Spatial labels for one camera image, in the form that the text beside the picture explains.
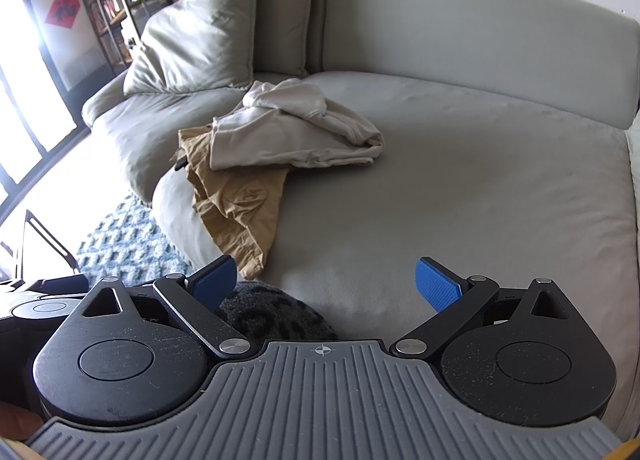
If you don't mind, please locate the rear grey-green cushion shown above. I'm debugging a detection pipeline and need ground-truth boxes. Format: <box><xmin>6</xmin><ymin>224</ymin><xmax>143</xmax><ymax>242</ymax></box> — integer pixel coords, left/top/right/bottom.
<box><xmin>254</xmin><ymin>0</ymin><xmax>311</xmax><ymax>76</ymax></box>

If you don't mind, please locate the grey-green sofa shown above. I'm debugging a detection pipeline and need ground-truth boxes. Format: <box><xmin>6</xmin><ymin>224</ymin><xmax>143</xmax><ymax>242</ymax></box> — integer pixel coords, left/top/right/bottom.
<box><xmin>80</xmin><ymin>0</ymin><xmax>640</xmax><ymax>433</ymax></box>

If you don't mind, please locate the white t-shirt with script print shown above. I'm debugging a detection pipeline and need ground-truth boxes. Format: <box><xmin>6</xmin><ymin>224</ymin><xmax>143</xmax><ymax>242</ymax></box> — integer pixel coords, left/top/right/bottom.
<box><xmin>209</xmin><ymin>79</ymin><xmax>384</xmax><ymax>171</ymax></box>

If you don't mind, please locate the tan brown garment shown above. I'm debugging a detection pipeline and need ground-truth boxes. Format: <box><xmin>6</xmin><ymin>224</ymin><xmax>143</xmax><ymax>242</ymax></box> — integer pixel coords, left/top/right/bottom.
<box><xmin>176</xmin><ymin>124</ymin><xmax>288</xmax><ymax>280</ymax></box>

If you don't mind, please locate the blue patterned rug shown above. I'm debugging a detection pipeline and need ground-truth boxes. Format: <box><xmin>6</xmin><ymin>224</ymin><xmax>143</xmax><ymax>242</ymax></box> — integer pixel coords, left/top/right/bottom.
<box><xmin>75</xmin><ymin>194</ymin><xmax>194</xmax><ymax>287</ymax></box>

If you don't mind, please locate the front grey-green cushion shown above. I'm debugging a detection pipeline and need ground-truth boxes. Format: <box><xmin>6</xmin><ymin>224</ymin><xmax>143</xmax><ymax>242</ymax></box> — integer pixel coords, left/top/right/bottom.
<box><xmin>124</xmin><ymin>0</ymin><xmax>257</xmax><ymax>96</ymax></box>

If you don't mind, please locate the red diamond wall decoration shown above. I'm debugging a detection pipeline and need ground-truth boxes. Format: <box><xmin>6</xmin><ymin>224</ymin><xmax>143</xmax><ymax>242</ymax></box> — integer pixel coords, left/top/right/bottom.
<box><xmin>44</xmin><ymin>0</ymin><xmax>80</xmax><ymax>29</ymax></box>

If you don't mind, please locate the grey-green cushion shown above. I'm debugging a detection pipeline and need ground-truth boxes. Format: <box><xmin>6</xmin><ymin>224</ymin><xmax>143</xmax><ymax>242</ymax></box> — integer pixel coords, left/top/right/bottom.
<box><xmin>124</xmin><ymin>0</ymin><xmax>257</xmax><ymax>96</ymax></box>
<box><xmin>254</xmin><ymin>0</ymin><xmax>311</xmax><ymax>76</ymax></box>

